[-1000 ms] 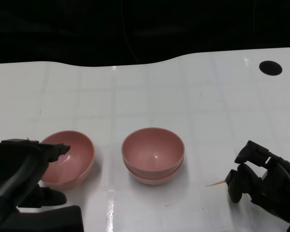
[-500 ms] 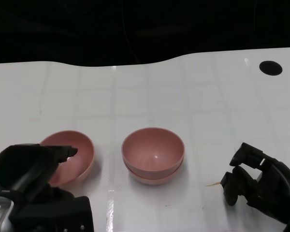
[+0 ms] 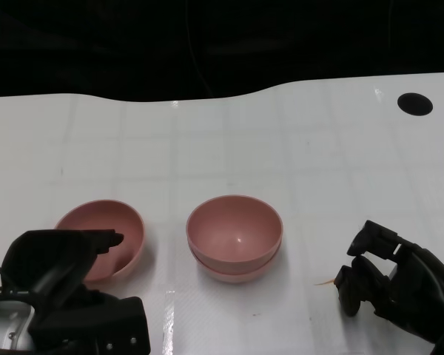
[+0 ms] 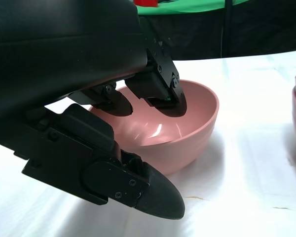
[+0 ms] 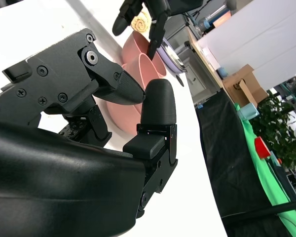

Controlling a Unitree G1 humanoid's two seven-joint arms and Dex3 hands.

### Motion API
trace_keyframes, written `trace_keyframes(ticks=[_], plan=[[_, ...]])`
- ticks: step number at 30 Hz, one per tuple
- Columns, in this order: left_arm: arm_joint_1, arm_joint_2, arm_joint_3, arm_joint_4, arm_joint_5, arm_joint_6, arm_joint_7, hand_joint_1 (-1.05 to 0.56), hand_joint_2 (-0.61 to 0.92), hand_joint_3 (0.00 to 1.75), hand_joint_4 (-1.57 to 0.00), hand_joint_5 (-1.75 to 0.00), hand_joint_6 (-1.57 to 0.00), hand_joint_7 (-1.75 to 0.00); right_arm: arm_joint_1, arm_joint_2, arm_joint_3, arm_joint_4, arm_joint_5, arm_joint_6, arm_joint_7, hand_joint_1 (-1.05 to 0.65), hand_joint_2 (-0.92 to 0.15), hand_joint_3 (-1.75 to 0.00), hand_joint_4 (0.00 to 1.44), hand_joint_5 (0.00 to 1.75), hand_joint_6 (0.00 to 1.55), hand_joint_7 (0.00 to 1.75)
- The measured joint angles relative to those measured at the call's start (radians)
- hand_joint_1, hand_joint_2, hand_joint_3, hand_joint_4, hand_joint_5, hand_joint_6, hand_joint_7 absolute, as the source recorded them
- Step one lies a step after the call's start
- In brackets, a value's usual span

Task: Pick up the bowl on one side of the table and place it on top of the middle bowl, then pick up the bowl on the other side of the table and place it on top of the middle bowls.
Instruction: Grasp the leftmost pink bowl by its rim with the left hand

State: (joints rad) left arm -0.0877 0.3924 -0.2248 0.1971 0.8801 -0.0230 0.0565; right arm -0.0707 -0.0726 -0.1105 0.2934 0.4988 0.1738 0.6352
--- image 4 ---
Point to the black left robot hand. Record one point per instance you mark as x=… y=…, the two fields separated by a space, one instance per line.
x=64 y=49

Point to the red object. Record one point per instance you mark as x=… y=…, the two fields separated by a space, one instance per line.
x=145 y=2

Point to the green backdrop cloth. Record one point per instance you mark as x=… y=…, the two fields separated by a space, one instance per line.
x=192 y=7

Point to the black backdrop curtain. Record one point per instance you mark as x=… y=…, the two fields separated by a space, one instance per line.
x=261 y=34

